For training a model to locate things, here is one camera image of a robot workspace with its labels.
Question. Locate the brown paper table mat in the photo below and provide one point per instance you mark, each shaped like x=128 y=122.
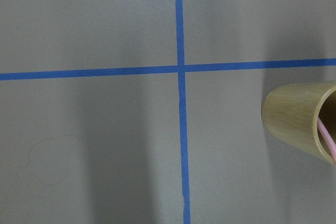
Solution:
x=149 y=111

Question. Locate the pink chopstick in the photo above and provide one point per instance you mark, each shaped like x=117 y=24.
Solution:
x=327 y=137

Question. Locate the tan wooden cup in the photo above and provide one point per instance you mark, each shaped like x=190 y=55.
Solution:
x=290 y=113

